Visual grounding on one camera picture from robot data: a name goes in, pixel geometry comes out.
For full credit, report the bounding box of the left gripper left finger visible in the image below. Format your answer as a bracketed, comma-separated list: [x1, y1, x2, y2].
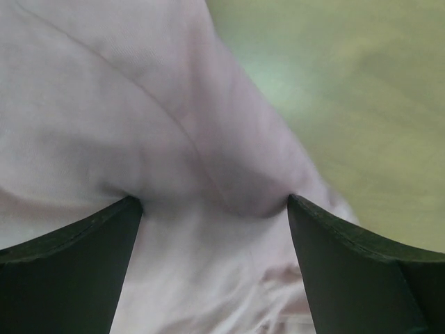
[1, 197, 143, 334]

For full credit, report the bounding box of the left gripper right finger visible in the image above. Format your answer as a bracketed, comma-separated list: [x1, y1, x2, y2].
[288, 195, 444, 334]

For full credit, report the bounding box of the dusty pink t shirt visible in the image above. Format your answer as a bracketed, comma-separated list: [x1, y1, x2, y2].
[1, 1, 355, 333]

